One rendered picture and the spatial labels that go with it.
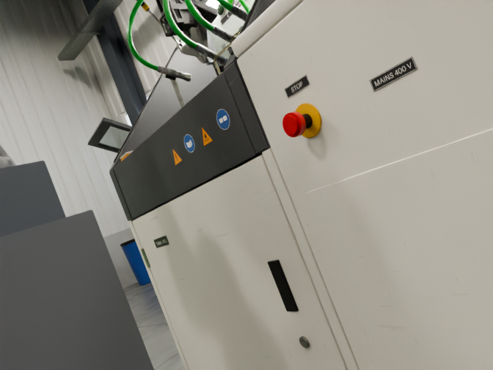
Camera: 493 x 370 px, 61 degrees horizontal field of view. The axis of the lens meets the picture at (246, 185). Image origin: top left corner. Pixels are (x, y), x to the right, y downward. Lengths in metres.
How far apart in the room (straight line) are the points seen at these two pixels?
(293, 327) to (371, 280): 0.24
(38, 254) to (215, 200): 0.37
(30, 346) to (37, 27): 8.85
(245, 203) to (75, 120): 7.92
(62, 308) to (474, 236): 0.54
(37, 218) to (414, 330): 0.57
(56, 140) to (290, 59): 7.80
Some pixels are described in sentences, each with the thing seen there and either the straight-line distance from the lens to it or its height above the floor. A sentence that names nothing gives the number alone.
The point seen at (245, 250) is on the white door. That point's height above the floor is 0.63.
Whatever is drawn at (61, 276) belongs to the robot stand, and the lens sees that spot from 0.67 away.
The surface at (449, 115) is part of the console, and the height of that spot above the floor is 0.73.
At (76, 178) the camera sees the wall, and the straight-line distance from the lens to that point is 8.22.
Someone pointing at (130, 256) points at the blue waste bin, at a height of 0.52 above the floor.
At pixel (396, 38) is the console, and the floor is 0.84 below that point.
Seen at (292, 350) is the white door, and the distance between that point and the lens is 0.88.
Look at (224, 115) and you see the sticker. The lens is 0.78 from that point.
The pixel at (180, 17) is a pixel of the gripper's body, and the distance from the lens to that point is 1.17.
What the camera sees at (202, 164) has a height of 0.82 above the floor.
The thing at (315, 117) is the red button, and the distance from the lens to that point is 0.62.
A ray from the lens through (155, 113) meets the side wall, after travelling 1.40.
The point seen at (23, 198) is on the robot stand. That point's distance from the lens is 0.71.
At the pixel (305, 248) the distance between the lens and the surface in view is 0.72.
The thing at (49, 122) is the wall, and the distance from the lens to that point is 8.45.
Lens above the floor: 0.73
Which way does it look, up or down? 1 degrees up
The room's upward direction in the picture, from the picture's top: 22 degrees counter-clockwise
